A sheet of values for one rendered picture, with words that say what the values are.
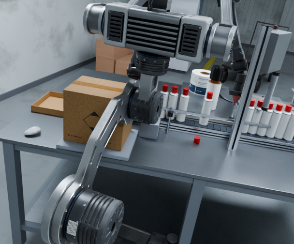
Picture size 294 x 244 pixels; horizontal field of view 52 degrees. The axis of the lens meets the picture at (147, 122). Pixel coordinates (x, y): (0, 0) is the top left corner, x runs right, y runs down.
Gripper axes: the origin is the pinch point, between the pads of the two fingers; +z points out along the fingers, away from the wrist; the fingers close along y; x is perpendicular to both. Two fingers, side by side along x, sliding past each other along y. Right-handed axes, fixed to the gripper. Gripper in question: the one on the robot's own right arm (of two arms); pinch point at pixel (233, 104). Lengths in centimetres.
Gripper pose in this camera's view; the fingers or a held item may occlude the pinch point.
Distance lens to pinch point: 186.0
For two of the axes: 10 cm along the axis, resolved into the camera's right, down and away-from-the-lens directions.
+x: -1.6, 4.2, -8.9
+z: -1.4, 8.9, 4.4
